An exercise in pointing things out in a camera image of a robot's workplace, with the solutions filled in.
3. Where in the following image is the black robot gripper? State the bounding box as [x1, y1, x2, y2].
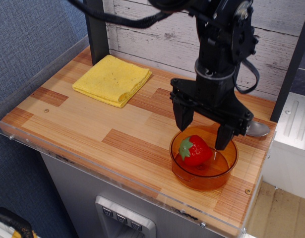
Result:
[170, 73, 253, 150]

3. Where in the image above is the red toy strawberry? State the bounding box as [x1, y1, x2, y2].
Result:
[179, 135, 213, 167]

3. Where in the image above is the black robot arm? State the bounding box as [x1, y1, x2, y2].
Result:
[151, 0, 259, 150]

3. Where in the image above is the yellow folded cloth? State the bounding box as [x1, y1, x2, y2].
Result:
[72, 55, 152, 108]

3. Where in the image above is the orange transparent plastic pot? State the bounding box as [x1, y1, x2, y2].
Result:
[170, 124, 239, 191]

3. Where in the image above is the white toy sink unit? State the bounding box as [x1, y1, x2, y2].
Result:
[262, 93, 305, 199]

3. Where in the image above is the silver dispenser button panel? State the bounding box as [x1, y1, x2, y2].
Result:
[95, 195, 157, 238]

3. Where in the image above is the grey toy fridge cabinet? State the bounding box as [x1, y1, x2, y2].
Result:
[41, 154, 221, 238]

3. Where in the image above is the yellow object bottom left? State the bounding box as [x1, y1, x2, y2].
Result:
[11, 229, 38, 238]

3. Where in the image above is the blue handled metal spoon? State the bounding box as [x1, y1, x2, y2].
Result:
[246, 120, 270, 137]

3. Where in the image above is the dark right frame post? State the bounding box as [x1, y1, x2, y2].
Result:
[269, 0, 305, 122]

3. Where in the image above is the black braided cable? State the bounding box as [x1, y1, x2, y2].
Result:
[67, 0, 173, 29]

